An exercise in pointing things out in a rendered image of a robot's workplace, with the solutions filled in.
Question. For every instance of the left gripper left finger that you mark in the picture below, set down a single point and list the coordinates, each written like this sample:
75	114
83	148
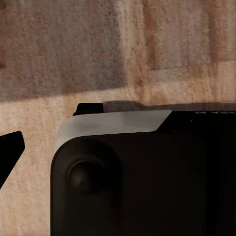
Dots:
11	148

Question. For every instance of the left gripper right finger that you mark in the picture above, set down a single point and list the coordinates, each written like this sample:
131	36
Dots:
228	145

